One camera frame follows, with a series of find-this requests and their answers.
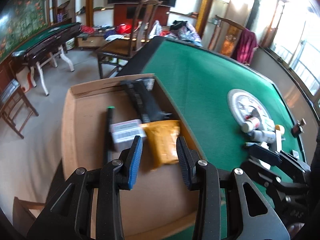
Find small wooden chair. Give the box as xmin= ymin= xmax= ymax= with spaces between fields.
xmin=0 ymin=79 xmax=39 ymax=139

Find wooden wall shelf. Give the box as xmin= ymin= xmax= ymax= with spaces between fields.
xmin=167 ymin=0 xmax=230 ymax=38
xmin=46 ymin=0 xmax=110 ymax=28

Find red brown television cabinet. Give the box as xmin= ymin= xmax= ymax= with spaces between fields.
xmin=114 ymin=3 xmax=170 ymax=28

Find white barcode medicine box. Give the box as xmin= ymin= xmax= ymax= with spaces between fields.
xmin=110 ymin=119 xmax=147 ymax=152

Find white bottle ribbed cap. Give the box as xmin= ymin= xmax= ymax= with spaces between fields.
xmin=250 ymin=129 xmax=275 ymax=143

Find black marker green caps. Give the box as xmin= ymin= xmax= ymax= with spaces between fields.
xmin=103 ymin=106 xmax=115 ymax=165

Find white plastic bag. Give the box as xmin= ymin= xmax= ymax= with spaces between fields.
xmin=150 ymin=20 xmax=162 ymax=39

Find dark glass perfume bottle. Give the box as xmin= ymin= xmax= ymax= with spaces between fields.
xmin=292 ymin=119 xmax=307 ymax=137

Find maroon cloth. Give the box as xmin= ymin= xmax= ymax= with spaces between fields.
xmin=231 ymin=27 xmax=258 ymax=64

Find white bottle red label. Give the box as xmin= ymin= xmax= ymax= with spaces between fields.
xmin=241 ymin=117 xmax=262 ymax=133

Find green top side table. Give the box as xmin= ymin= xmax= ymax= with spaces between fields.
xmin=11 ymin=22 xmax=83 ymax=95

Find round grey table centre disc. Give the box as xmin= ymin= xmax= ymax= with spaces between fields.
xmin=227 ymin=89 xmax=275 ymax=130

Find white orange bag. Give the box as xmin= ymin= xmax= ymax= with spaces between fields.
xmin=16 ymin=65 xmax=35 ymax=93

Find yellow plastic cylinder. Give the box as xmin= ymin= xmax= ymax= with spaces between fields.
xmin=274 ymin=124 xmax=286 ymax=140

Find carved back wooden chair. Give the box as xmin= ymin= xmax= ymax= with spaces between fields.
xmin=207 ymin=15 xmax=259 ymax=63

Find window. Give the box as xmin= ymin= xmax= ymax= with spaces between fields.
xmin=272 ymin=0 xmax=320 ymax=98

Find white pill bottle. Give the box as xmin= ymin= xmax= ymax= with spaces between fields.
xmin=260 ymin=119 xmax=275 ymax=132

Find pile of clothes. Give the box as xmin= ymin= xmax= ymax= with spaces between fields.
xmin=170 ymin=20 xmax=202 ymax=42

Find brown cardboard box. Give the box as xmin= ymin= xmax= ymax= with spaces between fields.
xmin=61 ymin=73 xmax=209 ymax=240

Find floral wall painting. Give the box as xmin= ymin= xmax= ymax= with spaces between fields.
xmin=0 ymin=0 xmax=48 ymax=63

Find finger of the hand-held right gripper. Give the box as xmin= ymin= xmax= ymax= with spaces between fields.
xmin=239 ymin=160 xmax=278 ymax=188
xmin=246 ymin=142 xmax=283 ymax=167

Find orange snack packet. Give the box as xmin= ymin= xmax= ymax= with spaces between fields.
xmin=141 ymin=120 xmax=182 ymax=168

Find black zipper pouch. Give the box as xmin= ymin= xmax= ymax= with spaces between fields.
xmin=120 ymin=78 xmax=173 ymax=124

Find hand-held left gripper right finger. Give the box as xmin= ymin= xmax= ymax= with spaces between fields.
xmin=176 ymin=136 xmax=288 ymax=240

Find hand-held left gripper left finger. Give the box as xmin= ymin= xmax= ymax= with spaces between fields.
xmin=26 ymin=135 xmax=143 ymax=240

